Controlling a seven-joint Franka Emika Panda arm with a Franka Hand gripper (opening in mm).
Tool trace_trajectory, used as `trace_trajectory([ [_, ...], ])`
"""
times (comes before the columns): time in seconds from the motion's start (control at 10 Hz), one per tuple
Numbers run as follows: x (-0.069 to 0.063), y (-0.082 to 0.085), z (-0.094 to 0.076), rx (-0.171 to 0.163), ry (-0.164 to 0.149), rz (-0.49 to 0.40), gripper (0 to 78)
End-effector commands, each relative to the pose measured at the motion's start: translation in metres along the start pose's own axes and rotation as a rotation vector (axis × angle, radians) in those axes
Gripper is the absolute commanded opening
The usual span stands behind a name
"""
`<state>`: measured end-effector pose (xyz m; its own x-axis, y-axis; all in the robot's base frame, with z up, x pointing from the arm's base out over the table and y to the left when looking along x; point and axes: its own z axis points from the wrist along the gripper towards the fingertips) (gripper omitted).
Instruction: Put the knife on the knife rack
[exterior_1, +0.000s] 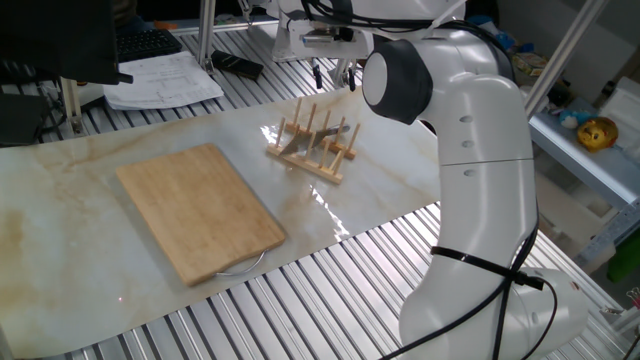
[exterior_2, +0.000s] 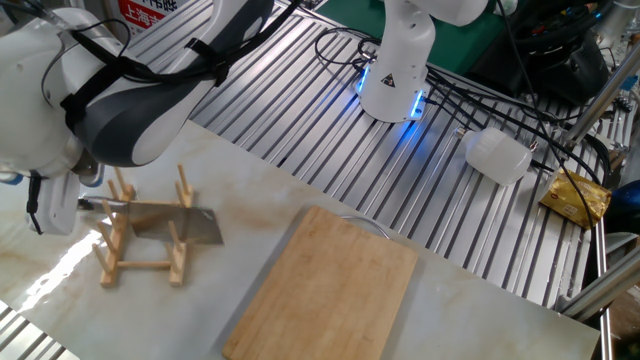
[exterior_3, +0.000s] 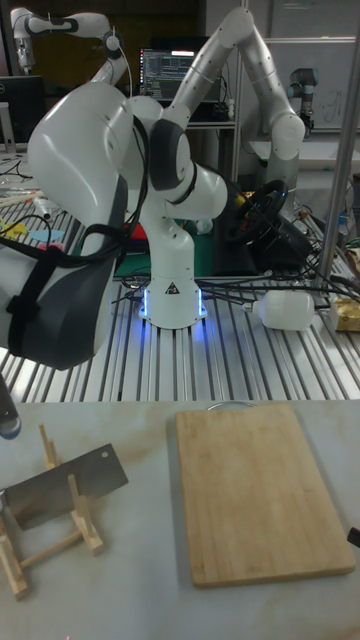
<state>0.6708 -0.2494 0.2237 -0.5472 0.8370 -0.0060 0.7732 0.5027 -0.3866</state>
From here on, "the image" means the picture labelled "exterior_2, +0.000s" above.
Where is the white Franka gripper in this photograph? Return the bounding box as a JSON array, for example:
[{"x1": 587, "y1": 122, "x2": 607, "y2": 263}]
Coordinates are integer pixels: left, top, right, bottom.
[{"x1": 37, "y1": 172, "x2": 94, "y2": 236}]

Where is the steel cleaver knife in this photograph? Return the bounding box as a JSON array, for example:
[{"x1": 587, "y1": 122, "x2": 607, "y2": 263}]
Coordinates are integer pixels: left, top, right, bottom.
[{"x1": 77, "y1": 196, "x2": 225, "y2": 246}]

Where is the wooden peg rack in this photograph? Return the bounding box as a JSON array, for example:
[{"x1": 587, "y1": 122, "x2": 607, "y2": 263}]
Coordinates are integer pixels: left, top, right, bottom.
[{"x1": 92, "y1": 163, "x2": 195, "y2": 289}]

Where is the marble pattern table mat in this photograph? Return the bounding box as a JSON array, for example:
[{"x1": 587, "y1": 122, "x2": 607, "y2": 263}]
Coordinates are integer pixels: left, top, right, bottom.
[{"x1": 0, "y1": 119, "x2": 601, "y2": 360}]

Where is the red and white sign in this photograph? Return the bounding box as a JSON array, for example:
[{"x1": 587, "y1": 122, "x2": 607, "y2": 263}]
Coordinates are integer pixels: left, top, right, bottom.
[{"x1": 117, "y1": 0, "x2": 174, "y2": 36}]

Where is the wooden cutting board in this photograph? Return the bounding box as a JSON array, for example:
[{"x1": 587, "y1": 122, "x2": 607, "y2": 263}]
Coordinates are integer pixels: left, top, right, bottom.
[{"x1": 222, "y1": 205, "x2": 420, "y2": 360}]

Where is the green mat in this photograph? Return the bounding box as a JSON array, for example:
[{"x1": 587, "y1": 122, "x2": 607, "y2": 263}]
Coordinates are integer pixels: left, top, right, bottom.
[{"x1": 319, "y1": 0, "x2": 506, "y2": 76}]

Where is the white LED bulb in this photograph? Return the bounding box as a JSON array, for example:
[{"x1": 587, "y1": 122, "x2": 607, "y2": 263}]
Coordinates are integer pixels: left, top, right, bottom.
[{"x1": 453, "y1": 126, "x2": 534, "y2": 187}]

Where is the gold foil packet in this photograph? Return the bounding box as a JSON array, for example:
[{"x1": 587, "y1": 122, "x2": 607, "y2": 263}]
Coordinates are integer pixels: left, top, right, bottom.
[{"x1": 538, "y1": 168, "x2": 613, "y2": 230}]

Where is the black equipment bag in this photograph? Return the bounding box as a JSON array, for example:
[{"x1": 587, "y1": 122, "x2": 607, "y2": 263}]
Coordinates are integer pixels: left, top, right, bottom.
[{"x1": 469, "y1": 0, "x2": 611, "y2": 106}]

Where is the dark blue round object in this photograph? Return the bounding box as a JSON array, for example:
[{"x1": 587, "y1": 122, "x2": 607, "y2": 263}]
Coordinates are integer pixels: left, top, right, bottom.
[{"x1": 607, "y1": 179, "x2": 640, "y2": 235}]

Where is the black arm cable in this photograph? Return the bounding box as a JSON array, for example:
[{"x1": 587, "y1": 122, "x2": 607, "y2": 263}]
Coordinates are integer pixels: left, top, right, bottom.
[{"x1": 0, "y1": 0, "x2": 301, "y2": 235}]

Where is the aluminium frame bar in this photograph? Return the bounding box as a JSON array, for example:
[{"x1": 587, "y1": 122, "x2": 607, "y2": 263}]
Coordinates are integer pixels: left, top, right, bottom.
[{"x1": 557, "y1": 247, "x2": 640, "y2": 321}]

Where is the aluminium frame post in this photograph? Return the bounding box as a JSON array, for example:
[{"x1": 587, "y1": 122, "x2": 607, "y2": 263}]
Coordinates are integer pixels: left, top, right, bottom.
[{"x1": 564, "y1": 44, "x2": 640, "y2": 149}]

